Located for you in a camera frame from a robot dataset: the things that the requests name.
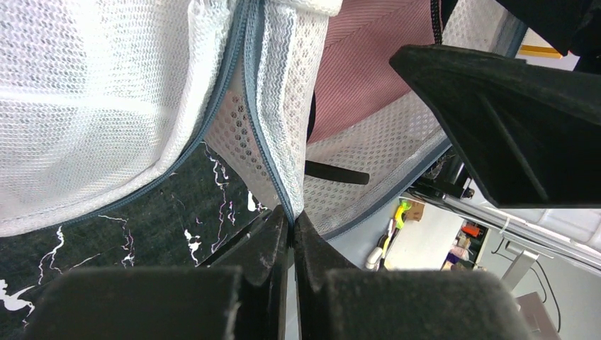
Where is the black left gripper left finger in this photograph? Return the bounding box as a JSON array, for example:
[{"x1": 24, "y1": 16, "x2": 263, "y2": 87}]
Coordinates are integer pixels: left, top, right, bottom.
[{"x1": 24, "y1": 207, "x2": 288, "y2": 339}]

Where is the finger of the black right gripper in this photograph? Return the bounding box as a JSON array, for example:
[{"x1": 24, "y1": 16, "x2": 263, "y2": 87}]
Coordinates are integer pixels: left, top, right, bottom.
[
  {"x1": 305, "y1": 161, "x2": 370, "y2": 185},
  {"x1": 390, "y1": 45, "x2": 600, "y2": 209}
]

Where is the white mesh laundry bag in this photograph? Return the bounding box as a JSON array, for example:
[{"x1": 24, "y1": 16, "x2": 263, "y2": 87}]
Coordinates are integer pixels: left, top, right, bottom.
[{"x1": 1, "y1": 1, "x2": 526, "y2": 238}]

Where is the pink bra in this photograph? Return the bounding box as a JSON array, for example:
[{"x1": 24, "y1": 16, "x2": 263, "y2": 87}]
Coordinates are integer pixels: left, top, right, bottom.
[{"x1": 309, "y1": 0, "x2": 439, "y2": 142}]

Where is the white and orange toy washer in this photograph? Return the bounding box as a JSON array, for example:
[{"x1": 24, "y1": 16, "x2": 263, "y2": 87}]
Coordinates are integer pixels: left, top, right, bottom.
[{"x1": 516, "y1": 28, "x2": 580, "y2": 71}]

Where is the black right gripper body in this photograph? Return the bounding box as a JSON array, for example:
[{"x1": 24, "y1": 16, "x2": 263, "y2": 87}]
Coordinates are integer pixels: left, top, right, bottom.
[{"x1": 498, "y1": 0, "x2": 600, "y2": 73}]

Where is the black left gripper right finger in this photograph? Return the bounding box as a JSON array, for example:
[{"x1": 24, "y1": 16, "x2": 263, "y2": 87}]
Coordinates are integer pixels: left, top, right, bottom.
[{"x1": 293, "y1": 214, "x2": 531, "y2": 339}]

